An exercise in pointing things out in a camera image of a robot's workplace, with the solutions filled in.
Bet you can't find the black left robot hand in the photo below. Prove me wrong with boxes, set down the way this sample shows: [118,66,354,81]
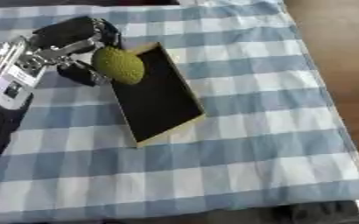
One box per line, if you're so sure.
[29,15,124,88]

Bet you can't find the green bumpy toy fruit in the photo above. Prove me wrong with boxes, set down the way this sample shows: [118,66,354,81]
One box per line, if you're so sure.
[90,46,148,86]

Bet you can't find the tan cardboard box black inside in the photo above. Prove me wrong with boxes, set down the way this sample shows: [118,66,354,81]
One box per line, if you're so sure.
[106,41,208,148]

